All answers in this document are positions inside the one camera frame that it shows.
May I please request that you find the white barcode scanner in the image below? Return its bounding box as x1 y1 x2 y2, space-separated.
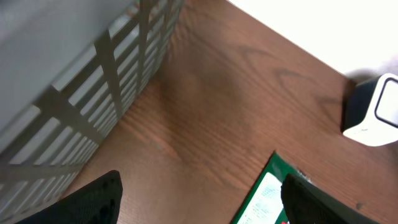
342 73 397 147

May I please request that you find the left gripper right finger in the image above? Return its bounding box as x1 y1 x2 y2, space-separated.
281 174 377 224

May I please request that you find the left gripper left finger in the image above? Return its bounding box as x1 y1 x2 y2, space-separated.
17 170 123 224

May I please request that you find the green white pouch packet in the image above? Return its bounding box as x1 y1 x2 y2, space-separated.
231 152 307 224

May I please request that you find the grey plastic mesh basket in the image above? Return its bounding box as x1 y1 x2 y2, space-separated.
1 0 183 223

